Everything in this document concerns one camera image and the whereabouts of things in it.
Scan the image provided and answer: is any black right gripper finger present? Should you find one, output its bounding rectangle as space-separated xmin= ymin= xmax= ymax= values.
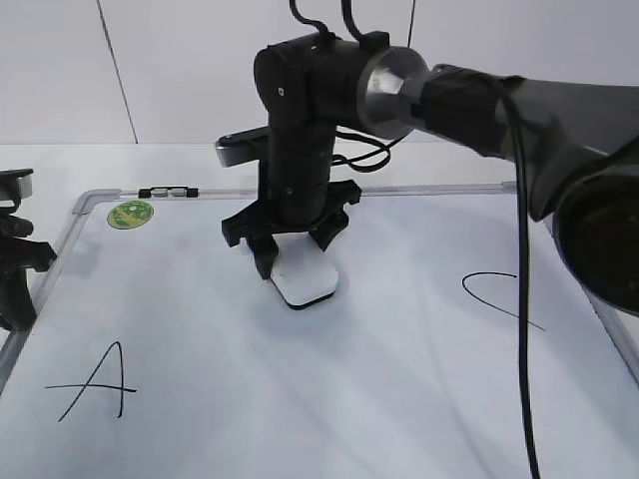
xmin=248 ymin=235 xmax=280 ymax=280
xmin=309 ymin=219 xmax=348 ymax=251

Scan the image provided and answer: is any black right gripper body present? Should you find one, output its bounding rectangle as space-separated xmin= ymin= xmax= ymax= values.
xmin=222 ymin=180 xmax=361 ymax=247

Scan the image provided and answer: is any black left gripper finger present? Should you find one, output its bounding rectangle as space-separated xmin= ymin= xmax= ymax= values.
xmin=1 ymin=268 xmax=37 ymax=331

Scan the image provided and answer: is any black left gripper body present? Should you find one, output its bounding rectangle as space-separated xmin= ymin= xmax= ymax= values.
xmin=1 ymin=215 xmax=57 ymax=273

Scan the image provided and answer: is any white board eraser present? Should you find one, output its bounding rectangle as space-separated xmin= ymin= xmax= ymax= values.
xmin=271 ymin=234 xmax=339 ymax=310

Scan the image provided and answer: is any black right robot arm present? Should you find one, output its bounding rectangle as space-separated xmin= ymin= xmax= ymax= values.
xmin=217 ymin=32 xmax=638 ymax=314

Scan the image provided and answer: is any black silver board clip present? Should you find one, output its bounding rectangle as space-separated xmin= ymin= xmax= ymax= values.
xmin=138 ymin=187 xmax=199 ymax=200

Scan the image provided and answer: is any round green magnet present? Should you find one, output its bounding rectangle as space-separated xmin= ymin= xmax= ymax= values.
xmin=107 ymin=200 xmax=155 ymax=231

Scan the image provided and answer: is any white framed whiteboard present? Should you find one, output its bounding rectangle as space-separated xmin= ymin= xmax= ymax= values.
xmin=0 ymin=182 xmax=639 ymax=479

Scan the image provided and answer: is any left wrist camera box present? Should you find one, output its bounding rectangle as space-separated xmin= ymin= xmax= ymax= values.
xmin=0 ymin=169 xmax=34 ymax=206

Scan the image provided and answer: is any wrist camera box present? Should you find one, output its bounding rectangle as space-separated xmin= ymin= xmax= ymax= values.
xmin=215 ymin=127 xmax=270 ymax=168
xmin=0 ymin=169 xmax=34 ymax=206

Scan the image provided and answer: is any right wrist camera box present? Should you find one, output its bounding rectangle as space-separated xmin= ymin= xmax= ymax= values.
xmin=215 ymin=127 xmax=270 ymax=168

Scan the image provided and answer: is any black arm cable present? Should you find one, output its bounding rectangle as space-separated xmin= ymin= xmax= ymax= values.
xmin=493 ymin=74 xmax=543 ymax=479

